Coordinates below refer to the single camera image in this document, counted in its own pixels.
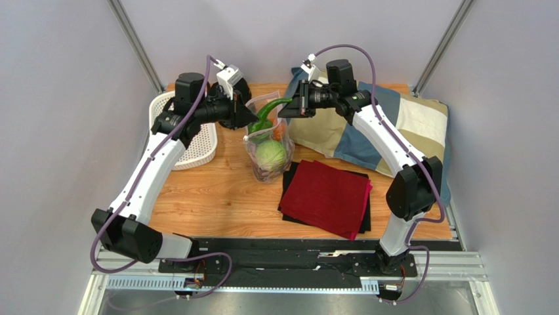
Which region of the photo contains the green toy bell pepper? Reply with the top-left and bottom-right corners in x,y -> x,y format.
247,131 -> 274,144

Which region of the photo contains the right corner aluminium post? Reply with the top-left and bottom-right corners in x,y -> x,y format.
411,0 -> 476,96

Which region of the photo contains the aluminium frame rail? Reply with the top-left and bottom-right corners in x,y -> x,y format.
79,239 -> 498,314

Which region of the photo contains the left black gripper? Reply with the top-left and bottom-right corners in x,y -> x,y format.
195,87 -> 259,131

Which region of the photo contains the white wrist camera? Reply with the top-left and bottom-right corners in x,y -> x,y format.
300,54 -> 321,82
213,60 -> 243,100

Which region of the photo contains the black baseball cap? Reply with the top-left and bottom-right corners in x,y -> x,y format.
207,79 -> 251,112

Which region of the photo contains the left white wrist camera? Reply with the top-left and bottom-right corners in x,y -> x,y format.
213,60 -> 243,100

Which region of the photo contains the green toy chili pepper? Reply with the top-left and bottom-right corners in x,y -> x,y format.
248,98 -> 293,134

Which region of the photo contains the black folded cloth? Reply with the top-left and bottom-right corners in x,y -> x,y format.
281,162 -> 371,234

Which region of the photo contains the purple toy eggplant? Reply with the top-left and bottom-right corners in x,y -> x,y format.
252,164 -> 285,182

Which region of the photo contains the white plastic basket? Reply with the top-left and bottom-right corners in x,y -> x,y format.
149,91 -> 218,171

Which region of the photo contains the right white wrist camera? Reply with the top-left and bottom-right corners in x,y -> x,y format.
300,54 -> 321,82

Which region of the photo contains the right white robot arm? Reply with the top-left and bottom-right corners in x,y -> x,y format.
279,56 -> 443,274

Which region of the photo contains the red folded cloth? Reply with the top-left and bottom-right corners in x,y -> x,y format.
279,160 -> 372,241

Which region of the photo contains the green toy cabbage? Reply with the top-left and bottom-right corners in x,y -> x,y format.
255,140 -> 287,170

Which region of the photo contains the checked blue beige pillow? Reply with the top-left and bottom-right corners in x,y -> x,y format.
284,66 -> 452,207

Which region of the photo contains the corner aluminium post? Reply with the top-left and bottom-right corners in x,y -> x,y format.
411,0 -> 476,96
107,0 -> 165,94

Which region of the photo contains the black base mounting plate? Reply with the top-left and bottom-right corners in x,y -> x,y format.
157,237 -> 418,289

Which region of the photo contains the clear zip top bag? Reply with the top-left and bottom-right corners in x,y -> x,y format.
243,91 -> 295,182

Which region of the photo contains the left corner aluminium post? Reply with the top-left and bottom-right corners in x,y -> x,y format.
107,0 -> 165,94

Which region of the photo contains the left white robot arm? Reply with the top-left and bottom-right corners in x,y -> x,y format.
91,67 -> 258,263

